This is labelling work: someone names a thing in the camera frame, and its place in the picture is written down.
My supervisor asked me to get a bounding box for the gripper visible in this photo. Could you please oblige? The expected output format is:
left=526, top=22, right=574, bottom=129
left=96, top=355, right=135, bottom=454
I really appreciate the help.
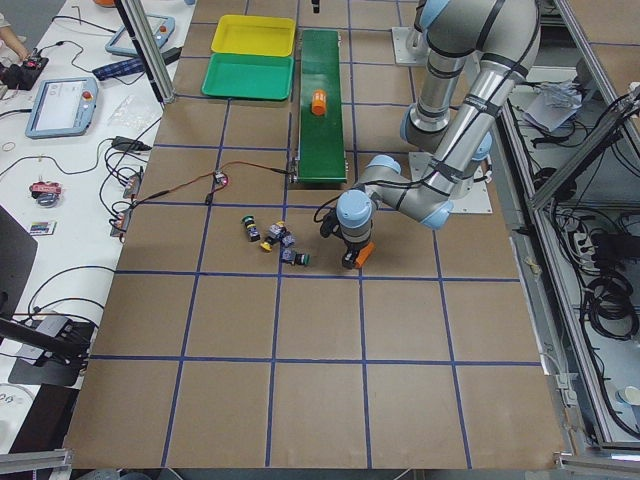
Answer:
left=341, top=244, right=368, bottom=269

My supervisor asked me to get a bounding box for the plain orange cylinder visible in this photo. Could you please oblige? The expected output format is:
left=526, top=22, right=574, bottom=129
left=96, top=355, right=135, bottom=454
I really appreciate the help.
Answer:
left=354, top=242, right=375, bottom=269

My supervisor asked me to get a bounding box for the green push button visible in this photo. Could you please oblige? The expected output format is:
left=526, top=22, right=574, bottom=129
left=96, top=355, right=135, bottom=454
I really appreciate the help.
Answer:
left=241, top=215, right=261, bottom=242
left=280, top=249, right=310, bottom=266

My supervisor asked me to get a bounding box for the orange cylinder with 4680 print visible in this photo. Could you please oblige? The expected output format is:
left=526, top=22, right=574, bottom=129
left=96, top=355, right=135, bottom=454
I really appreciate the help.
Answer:
left=310, top=89, right=327, bottom=116

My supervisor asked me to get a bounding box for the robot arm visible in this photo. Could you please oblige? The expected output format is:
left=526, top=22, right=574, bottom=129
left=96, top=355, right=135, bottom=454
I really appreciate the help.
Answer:
left=321, top=0, right=541, bottom=269

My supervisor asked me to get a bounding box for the yellow push button lower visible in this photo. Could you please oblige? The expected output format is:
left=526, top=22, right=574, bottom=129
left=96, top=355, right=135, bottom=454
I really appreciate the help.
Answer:
left=279, top=229, right=296, bottom=249

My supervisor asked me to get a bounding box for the yellow push button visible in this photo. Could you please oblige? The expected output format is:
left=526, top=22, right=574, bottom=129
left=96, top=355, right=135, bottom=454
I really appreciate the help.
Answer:
left=279, top=229, right=296, bottom=249
left=260, top=221, right=287, bottom=252

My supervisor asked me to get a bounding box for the yellow push button upper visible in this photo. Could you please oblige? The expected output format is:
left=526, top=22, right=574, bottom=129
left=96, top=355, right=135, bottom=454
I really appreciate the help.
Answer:
left=260, top=221, right=287, bottom=252

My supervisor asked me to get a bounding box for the green conveyor belt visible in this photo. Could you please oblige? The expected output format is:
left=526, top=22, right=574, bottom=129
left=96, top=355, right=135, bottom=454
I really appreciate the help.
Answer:
left=294, top=29, right=347, bottom=184

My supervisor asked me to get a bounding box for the small motor controller board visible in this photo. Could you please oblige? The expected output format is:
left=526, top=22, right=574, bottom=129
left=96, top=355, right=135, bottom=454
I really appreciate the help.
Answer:
left=214, top=171, right=229, bottom=188

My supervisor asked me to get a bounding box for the green plastic tray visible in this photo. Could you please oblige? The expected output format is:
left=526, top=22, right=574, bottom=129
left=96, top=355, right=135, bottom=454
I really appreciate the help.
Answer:
left=201, top=53, right=294, bottom=101

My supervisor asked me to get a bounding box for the black power adapter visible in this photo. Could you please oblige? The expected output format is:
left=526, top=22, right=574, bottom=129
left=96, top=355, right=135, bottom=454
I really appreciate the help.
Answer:
left=111, top=136, right=152, bottom=152

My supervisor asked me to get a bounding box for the yellow plastic tray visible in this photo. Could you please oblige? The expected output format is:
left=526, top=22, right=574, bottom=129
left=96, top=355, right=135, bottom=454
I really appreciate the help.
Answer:
left=211, top=14, right=296, bottom=57

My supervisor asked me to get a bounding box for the blue plaid pouch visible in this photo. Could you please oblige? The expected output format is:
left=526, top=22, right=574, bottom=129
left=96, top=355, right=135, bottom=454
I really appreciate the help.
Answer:
left=91, top=57, right=145, bottom=81

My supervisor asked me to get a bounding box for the teach pendant far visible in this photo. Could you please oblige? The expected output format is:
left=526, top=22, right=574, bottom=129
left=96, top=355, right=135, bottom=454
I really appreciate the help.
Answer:
left=104, top=14, right=176, bottom=57

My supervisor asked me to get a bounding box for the teach pendant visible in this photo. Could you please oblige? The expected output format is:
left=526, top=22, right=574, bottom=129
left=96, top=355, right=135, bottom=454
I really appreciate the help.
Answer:
left=25, top=77, right=99, bottom=139
left=104, top=14, right=176, bottom=57

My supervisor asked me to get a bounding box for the teach pendant near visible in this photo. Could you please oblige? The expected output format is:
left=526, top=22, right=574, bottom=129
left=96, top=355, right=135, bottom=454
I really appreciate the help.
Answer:
left=25, top=77, right=99, bottom=139

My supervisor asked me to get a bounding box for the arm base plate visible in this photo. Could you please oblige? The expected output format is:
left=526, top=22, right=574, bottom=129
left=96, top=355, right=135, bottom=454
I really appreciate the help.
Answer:
left=409, top=152, right=493, bottom=215
left=391, top=26, right=429, bottom=67

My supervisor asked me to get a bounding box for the red black controller wire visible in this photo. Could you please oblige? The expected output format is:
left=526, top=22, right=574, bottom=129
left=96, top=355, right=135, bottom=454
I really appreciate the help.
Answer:
left=130, top=160, right=292, bottom=206

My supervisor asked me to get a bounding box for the aluminium frame post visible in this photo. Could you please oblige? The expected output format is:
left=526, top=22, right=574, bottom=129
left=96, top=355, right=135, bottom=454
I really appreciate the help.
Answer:
left=115, top=0, right=175, bottom=105

